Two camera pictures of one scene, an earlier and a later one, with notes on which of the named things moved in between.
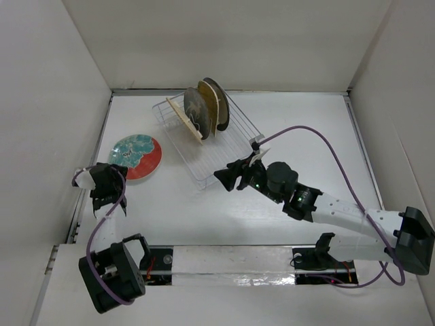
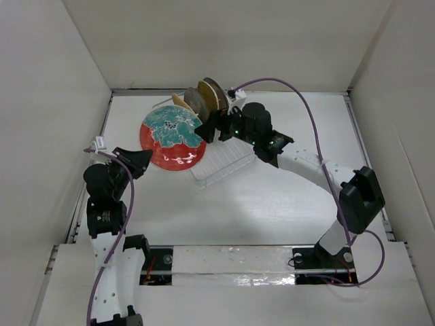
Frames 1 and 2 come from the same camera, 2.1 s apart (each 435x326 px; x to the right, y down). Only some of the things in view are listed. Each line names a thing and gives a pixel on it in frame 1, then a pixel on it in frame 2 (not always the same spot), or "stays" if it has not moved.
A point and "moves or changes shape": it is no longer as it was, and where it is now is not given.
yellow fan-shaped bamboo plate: (213, 102) stays
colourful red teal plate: (141, 154) moves or changes shape
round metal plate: (223, 104) stays
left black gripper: (118, 177) → (135, 160)
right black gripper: (228, 176) → (217, 119)
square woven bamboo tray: (187, 121) → (177, 101)
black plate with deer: (198, 111) stays
